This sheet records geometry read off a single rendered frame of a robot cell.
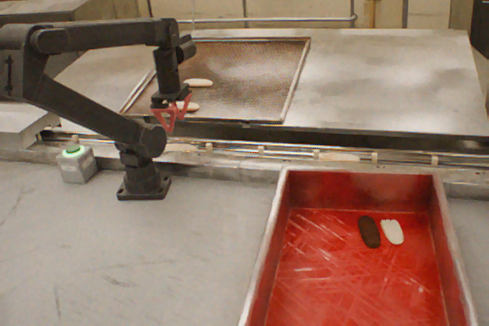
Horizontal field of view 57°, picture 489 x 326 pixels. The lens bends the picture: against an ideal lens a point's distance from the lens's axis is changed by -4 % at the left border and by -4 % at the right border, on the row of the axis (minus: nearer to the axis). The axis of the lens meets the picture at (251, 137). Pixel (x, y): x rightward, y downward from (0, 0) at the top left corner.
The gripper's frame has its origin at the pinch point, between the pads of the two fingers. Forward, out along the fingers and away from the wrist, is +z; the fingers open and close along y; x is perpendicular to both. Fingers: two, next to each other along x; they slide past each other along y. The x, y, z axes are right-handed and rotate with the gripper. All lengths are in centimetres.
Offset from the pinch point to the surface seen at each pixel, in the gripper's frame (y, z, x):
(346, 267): -34, 11, -47
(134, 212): -24.7, 11.1, 1.3
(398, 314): -43, 11, -57
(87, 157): -12.2, 5.3, 20.5
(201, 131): 16.3, 10.6, 0.5
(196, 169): -8.6, 8.1, -8.2
